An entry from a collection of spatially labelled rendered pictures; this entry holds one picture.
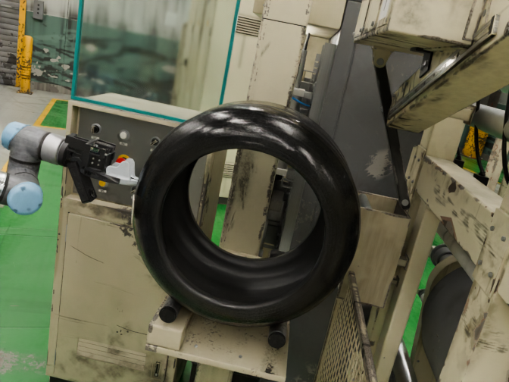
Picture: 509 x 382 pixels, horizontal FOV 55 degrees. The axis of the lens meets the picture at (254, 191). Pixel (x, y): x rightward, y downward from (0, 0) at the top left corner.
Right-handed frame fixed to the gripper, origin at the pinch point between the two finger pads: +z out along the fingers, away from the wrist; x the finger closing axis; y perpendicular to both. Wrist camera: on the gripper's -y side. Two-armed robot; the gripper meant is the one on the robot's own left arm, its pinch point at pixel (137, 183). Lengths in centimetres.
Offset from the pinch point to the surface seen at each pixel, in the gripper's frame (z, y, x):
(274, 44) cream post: 22, 43, 27
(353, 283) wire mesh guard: 64, -12, 11
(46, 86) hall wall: -427, -163, 788
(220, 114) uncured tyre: 16.8, 24.9, -7.9
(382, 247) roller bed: 69, -2, 19
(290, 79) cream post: 29, 35, 27
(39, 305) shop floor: -68, -128, 111
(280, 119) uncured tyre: 30.0, 28.0, -7.8
